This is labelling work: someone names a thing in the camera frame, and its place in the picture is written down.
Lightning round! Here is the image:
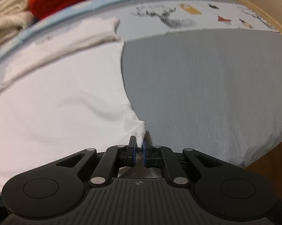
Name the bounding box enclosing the cream folded blanket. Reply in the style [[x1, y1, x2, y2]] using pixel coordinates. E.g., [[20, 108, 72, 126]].
[[0, 0, 36, 46]]

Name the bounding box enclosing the white long sleeve shirt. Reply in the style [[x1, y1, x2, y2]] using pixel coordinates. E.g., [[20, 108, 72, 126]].
[[0, 18, 146, 191]]

